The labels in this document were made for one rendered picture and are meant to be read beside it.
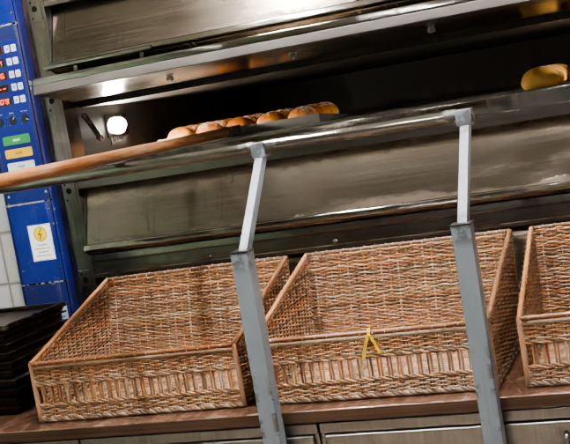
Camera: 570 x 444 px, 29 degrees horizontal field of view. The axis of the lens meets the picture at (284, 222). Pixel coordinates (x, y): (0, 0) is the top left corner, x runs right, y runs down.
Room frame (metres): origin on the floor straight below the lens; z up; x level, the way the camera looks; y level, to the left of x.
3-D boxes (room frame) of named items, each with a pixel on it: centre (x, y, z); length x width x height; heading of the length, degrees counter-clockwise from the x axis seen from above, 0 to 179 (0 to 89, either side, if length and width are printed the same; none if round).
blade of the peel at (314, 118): (3.63, 0.04, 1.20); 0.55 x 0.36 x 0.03; 70
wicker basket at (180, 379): (2.79, 0.34, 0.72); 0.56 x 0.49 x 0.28; 71
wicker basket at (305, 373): (2.59, -0.21, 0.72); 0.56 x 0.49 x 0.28; 69
